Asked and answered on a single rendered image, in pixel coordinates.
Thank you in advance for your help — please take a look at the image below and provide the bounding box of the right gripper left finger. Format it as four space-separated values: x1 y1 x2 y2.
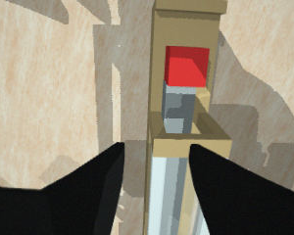
0 142 124 235

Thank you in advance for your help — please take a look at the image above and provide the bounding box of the red cube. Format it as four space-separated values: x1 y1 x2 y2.
164 46 210 87

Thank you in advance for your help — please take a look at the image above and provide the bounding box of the grey square stick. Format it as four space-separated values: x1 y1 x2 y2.
161 80 196 133

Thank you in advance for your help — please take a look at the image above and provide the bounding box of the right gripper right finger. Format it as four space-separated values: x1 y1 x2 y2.
188 144 294 235

